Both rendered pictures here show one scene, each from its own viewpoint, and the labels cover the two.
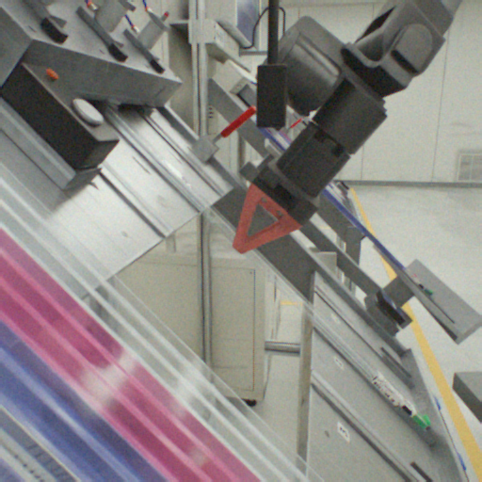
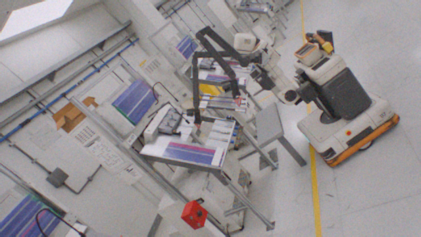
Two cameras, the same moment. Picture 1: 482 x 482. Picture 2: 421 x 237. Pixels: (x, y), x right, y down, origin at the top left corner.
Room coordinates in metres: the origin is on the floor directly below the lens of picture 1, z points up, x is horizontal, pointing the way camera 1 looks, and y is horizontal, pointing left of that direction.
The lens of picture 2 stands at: (-1.89, -1.15, 1.72)
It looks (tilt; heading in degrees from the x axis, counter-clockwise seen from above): 17 degrees down; 22
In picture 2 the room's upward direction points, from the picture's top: 43 degrees counter-clockwise
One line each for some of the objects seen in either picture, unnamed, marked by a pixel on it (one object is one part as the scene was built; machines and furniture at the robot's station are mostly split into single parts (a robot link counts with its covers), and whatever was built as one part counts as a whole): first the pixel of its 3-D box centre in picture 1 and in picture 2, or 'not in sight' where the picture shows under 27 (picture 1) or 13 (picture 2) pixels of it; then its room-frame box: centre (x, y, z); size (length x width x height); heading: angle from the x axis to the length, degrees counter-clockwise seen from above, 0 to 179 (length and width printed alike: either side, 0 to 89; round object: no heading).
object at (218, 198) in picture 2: not in sight; (208, 193); (0.41, 0.42, 0.31); 0.70 x 0.65 x 0.62; 169
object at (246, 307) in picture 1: (244, 226); (227, 94); (1.81, -0.03, 0.65); 1.01 x 0.73 x 1.29; 79
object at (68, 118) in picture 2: not in sight; (86, 101); (0.39, 0.60, 1.82); 0.68 x 0.30 x 0.20; 169
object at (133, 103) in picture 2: not in sight; (133, 103); (0.44, 0.29, 1.52); 0.51 x 0.13 x 0.27; 169
